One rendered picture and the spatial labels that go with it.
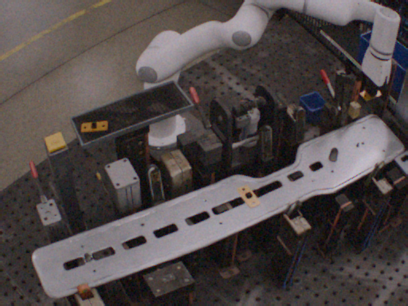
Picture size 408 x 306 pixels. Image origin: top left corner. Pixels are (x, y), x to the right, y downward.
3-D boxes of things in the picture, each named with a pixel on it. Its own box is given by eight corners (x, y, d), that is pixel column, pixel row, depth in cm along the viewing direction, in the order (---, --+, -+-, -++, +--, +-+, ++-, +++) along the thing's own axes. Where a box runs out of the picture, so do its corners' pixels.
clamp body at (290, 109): (277, 198, 202) (292, 125, 175) (262, 177, 209) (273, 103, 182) (297, 188, 205) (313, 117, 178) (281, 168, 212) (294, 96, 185)
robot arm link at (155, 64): (163, 65, 194) (144, 93, 184) (144, 42, 189) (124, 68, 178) (276, 24, 163) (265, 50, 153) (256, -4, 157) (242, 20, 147)
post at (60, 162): (72, 238, 185) (49, 157, 153) (65, 223, 190) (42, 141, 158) (89, 232, 188) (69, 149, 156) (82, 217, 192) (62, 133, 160)
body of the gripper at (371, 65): (363, 43, 149) (358, 69, 157) (384, 62, 143) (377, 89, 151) (378, 39, 152) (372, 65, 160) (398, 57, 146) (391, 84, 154)
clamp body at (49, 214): (65, 286, 171) (41, 229, 144) (54, 262, 177) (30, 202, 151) (88, 278, 174) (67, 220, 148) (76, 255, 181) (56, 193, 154)
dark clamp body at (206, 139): (199, 233, 191) (202, 158, 163) (182, 206, 199) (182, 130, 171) (226, 221, 195) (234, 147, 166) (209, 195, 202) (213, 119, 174)
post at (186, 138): (183, 223, 193) (182, 144, 164) (177, 213, 196) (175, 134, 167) (196, 218, 195) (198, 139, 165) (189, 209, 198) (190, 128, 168)
